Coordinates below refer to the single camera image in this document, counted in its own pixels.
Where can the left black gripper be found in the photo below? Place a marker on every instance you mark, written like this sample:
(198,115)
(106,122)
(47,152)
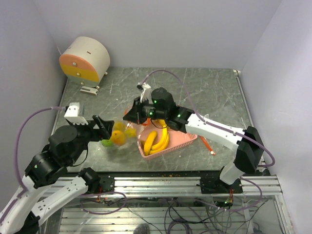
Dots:
(105,130)

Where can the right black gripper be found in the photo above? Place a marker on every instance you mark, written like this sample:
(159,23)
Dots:
(132,115)

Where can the yellow toy mango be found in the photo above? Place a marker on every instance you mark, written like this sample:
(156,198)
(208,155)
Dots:
(118,137)

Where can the green round toy fruit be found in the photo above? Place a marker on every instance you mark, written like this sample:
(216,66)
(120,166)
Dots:
(107,143)

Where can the clear zip bag red zipper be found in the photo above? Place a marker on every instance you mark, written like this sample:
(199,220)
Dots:
(139,129)

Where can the pink plastic basket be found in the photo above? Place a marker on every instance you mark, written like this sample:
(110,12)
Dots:
(177,141)

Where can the yellow starfruit slice toy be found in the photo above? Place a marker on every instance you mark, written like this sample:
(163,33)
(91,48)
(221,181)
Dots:
(119,126)

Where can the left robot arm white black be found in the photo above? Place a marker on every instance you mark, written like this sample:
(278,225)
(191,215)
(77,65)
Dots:
(25,212)

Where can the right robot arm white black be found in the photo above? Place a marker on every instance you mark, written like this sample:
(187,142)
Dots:
(245,143)

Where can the white metal latch piece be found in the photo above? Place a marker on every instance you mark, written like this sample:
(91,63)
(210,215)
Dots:
(89,90)

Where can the yellow toy banana bunch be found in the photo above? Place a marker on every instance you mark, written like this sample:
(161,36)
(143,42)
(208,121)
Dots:
(153,143)

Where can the round cream drawer box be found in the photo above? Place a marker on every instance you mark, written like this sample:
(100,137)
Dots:
(85,61)

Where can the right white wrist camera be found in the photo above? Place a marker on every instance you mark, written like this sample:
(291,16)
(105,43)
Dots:
(145,91)

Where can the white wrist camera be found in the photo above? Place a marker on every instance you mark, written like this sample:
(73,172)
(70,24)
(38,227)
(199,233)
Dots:
(74,114)
(145,91)

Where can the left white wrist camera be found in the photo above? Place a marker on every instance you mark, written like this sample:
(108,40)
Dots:
(74,114)

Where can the aluminium mounting rail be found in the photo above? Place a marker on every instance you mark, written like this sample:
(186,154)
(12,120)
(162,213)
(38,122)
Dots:
(190,186)

